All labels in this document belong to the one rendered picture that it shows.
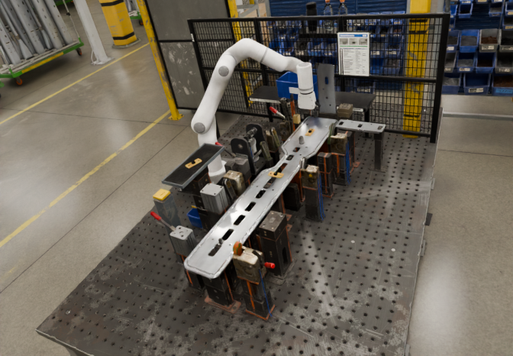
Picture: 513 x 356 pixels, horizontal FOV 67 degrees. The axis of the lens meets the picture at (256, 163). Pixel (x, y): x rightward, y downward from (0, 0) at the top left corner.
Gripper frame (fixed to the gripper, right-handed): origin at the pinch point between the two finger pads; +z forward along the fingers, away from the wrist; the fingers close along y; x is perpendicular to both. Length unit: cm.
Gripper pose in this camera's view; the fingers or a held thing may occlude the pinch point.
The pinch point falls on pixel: (308, 114)
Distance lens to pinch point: 236.6
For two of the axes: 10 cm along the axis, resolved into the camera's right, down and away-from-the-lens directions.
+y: 8.6, 1.7, -4.9
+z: 1.6, 8.2, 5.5
